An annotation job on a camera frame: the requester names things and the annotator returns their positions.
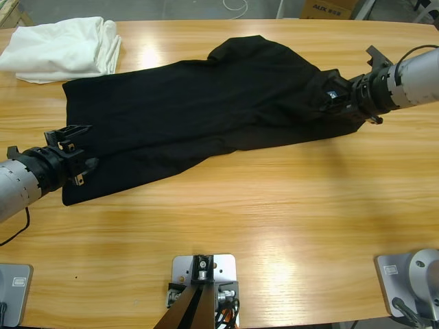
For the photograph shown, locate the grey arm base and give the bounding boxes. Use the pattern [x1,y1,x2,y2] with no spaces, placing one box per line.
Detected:
[0,263,34,328]
[374,248,439,319]

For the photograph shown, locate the black cable at mount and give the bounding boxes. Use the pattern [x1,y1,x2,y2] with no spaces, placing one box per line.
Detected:
[214,297,241,329]

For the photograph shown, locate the white folded cloth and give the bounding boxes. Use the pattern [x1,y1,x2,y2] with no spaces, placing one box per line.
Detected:
[0,16,123,85]

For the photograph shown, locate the dark camera post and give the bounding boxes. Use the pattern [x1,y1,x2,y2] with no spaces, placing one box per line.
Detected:
[152,253,216,329]

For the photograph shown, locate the black Unitree polo shirt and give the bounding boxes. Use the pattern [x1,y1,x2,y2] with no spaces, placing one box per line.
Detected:
[61,34,370,207]

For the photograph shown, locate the silver connector plug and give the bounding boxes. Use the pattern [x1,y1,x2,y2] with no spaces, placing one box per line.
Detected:
[217,289,237,304]
[166,289,183,308]

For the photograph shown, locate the AUX cardboard box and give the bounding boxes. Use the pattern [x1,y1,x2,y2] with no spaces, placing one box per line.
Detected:
[300,0,354,20]

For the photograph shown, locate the orange cable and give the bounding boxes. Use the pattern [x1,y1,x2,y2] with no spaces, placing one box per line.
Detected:
[215,306,241,329]

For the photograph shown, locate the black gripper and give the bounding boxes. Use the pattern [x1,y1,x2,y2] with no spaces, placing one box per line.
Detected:
[320,63,399,119]
[19,125,100,195]

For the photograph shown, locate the white floor cable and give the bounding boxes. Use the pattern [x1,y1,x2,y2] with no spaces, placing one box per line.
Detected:
[222,0,248,16]

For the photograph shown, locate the wooden pallet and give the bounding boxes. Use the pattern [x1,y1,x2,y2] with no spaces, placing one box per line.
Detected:
[0,0,35,30]

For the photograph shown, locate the grey metal leg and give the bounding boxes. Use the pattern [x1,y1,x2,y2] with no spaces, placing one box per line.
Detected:
[353,0,375,21]

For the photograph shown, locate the white mount block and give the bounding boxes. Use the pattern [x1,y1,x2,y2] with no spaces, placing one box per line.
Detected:
[171,253,240,329]

